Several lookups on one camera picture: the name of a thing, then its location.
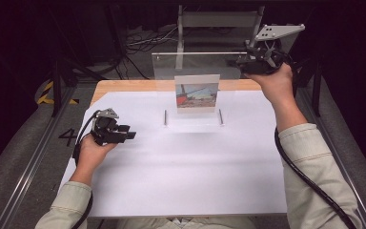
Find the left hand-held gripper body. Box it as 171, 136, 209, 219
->
90, 107, 124, 147

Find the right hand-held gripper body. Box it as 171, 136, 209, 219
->
244, 23, 306, 75

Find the white photo card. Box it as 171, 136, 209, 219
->
173, 73, 221, 115

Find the clear acrylic photo frame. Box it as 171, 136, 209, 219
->
151, 52, 250, 128

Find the person's right hand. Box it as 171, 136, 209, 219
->
244, 63, 295, 108

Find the person's left hand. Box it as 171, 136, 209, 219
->
75, 133, 118, 175

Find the wooden table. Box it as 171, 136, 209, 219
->
90, 78, 263, 107

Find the white metal stand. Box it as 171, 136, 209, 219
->
174, 4, 266, 73

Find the black metal stand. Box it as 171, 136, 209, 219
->
290, 56, 324, 118
48, 56, 107, 118

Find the white paper sheet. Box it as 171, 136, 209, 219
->
58, 90, 288, 219

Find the yellow black floor tape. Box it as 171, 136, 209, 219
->
35, 80, 80, 106

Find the person's torso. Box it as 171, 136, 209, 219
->
116, 216, 259, 229

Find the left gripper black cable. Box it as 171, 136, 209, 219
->
71, 109, 102, 229

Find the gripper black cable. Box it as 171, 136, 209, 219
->
274, 52, 357, 229
71, 109, 102, 229

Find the aluminium floor rail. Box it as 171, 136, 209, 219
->
0, 85, 78, 229
297, 85, 366, 229

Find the bundle of floor cables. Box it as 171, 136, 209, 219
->
119, 24, 181, 80

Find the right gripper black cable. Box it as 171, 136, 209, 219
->
274, 52, 357, 229

